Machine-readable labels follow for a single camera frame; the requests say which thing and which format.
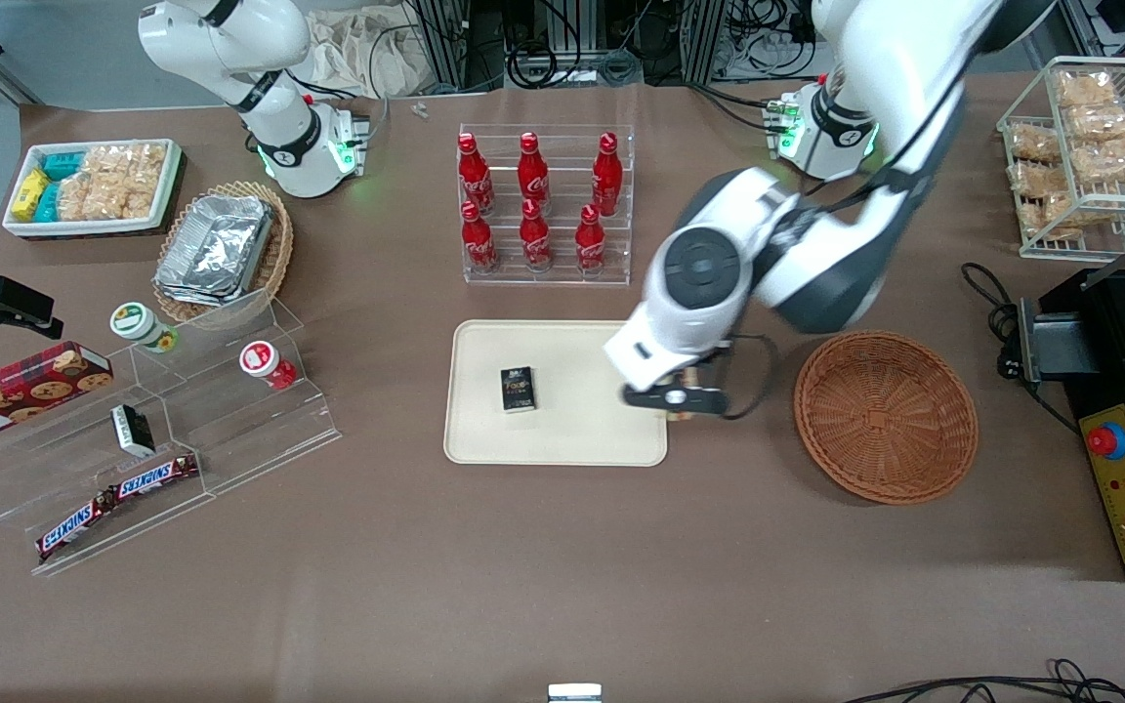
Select cream plastic tray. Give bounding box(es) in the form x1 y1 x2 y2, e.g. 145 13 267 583
443 320 669 468

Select round brown wicker basket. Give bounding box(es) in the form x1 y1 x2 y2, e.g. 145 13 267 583
794 331 979 506

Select oval light wicker basket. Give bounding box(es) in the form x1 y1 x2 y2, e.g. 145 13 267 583
153 180 296 324

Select red cola bottle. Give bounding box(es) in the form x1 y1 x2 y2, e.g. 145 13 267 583
460 200 501 275
457 132 496 217
591 132 625 219
519 198 555 273
574 203 607 277
517 132 551 212

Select clear acrylic bottle rack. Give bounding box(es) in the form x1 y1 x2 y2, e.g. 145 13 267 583
457 124 637 288

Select small black box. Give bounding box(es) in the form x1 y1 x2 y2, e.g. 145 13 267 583
499 366 539 415
110 403 158 460

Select red lidded cup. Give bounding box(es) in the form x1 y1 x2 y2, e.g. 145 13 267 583
238 340 299 393

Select bagged rice cracker snack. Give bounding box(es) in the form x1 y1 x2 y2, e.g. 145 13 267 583
82 144 169 184
1055 69 1122 110
56 176 165 222
1009 160 1073 198
1009 124 1063 164
1063 102 1125 145
1039 192 1089 242
1073 136 1125 186

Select beige cloth bag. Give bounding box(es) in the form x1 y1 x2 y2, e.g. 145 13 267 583
302 8 429 100

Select clear acrylic step display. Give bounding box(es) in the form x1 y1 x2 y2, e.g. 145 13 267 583
0 287 343 578

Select stacked aluminium foil trays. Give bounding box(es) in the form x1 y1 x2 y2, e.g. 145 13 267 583
153 194 276 307

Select black tabletop machine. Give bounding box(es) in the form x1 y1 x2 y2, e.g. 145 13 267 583
1041 215 1125 583

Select Snickers chocolate bar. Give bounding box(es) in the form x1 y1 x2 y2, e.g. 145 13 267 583
34 487 121 563
107 452 201 503

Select green lidded cup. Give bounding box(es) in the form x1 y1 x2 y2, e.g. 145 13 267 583
109 302 180 354

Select white plastic bin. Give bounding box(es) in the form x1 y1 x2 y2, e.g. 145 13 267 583
2 139 184 239

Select red cookie box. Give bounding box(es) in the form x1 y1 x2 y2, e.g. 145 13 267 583
0 341 115 449

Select yellow snack packet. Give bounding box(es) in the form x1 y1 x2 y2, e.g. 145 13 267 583
10 168 50 224

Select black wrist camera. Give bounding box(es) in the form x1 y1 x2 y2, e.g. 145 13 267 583
621 383 730 418

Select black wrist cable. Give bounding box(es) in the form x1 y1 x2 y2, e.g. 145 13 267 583
717 332 781 422

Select black cable bundle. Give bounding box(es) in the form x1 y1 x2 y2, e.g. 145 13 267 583
507 24 644 91

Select aluminium frame post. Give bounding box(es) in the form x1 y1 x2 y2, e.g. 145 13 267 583
682 0 728 85
414 0 507 95

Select black power cable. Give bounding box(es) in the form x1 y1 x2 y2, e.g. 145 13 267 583
960 262 1083 436

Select grey metal bracket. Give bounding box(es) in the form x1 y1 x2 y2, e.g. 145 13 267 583
1017 298 1103 383

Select black floor cables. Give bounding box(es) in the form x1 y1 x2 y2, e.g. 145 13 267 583
840 658 1125 703

